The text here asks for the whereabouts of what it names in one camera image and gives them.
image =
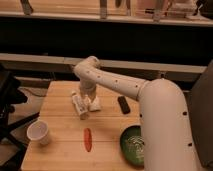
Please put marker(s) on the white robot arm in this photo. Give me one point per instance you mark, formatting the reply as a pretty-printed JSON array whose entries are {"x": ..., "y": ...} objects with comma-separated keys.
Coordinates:
[{"x": 165, "y": 125}]

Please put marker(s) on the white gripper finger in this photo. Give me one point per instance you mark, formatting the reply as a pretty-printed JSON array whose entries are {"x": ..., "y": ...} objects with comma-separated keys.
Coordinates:
[
  {"x": 95, "y": 105},
  {"x": 73, "y": 94}
]

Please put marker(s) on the dark cabinet at right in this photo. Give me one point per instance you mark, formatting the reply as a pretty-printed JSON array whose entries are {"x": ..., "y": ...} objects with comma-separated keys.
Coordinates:
[{"x": 201, "y": 116}]

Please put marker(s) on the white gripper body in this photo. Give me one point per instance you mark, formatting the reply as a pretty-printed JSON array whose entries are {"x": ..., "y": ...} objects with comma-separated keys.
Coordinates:
[{"x": 88, "y": 89}]

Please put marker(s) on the black office chair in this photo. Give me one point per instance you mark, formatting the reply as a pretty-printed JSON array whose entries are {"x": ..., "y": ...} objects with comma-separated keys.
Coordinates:
[{"x": 10, "y": 95}]

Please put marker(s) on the black rectangular block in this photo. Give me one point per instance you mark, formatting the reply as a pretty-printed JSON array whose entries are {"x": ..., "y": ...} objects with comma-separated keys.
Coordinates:
[{"x": 123, "y": 104}]

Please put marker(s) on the green ceramic bowl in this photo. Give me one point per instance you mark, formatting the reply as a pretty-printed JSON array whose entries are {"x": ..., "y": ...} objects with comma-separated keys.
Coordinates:
[{"x": 131, "y": 146}]

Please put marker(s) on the white paper cup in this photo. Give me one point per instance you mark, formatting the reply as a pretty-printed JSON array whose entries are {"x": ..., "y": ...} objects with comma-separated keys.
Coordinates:
[{"x": 39, "y": 132}]

